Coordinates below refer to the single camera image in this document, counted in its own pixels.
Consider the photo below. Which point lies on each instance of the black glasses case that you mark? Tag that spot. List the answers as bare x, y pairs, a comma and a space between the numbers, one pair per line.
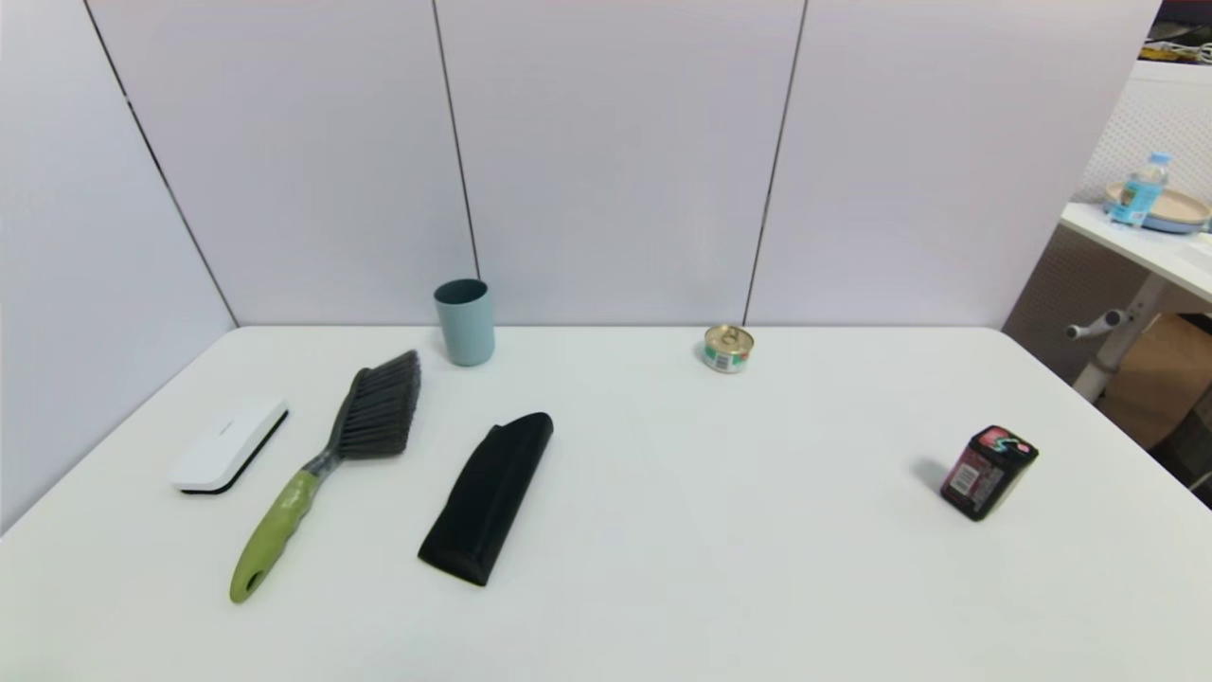
483, 502

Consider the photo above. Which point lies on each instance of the small tin can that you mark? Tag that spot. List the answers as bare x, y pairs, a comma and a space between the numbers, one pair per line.
729, 352

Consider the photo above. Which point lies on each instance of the white side desk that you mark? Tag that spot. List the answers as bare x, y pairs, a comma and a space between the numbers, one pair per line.
1136, 246

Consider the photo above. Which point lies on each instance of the beige round plate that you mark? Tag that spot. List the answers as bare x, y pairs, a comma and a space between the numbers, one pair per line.
1188, 208

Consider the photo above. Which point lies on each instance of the clear water bottle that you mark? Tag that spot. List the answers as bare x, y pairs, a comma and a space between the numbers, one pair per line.
1144, 194

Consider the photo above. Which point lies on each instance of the brown cardboard box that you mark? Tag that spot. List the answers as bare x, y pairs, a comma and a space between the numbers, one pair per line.
1160, 379

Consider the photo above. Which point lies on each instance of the black gum box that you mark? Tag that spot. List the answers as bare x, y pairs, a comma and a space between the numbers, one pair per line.
985, 474

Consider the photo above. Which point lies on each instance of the perforated partition panel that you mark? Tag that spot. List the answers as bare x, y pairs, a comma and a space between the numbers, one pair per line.
1056, 294

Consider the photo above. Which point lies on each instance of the white whiteboard eraser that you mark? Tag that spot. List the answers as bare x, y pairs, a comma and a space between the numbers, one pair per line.
222, 450

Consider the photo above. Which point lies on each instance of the light blue plastic cup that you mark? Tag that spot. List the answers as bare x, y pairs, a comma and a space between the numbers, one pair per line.
465, 327

